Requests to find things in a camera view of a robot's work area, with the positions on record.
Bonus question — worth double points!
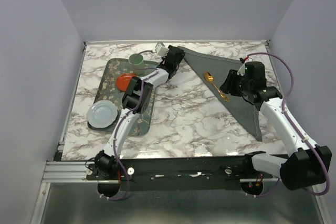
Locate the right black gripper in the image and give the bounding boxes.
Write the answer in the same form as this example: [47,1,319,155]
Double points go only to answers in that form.
[219,69,252,97]

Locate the grey cloth napkin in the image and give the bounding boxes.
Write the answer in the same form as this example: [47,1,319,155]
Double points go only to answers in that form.
[179,46,263,142]

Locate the gold spoon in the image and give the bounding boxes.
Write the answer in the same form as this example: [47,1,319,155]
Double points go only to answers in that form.
[204,71,229,102]

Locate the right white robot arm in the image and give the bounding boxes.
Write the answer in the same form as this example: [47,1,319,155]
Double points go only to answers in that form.
[220,61,332,196]

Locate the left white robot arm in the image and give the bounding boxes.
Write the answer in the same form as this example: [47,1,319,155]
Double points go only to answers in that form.
[94,42,185,179]

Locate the pale green cup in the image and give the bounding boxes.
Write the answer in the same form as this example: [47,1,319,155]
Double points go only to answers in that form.
[129,54,145,76]

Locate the red saucer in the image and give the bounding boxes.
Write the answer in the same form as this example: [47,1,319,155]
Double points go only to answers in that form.
[116,73,136,92]

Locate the white scalloped plate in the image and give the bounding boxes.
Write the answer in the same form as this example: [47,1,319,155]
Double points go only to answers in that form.
[87,100,118,128]

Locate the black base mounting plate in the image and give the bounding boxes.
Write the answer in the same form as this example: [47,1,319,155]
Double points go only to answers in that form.
[86,156,271,191]

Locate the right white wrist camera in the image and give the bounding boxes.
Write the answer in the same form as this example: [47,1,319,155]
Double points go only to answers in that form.
[237,63,246,76]

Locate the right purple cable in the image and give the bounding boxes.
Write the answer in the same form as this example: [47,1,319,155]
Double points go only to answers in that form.
[241,52,331,198]

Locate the aluminium frame rail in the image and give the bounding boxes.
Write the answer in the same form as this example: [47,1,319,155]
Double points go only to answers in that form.
[43,160,99,183]

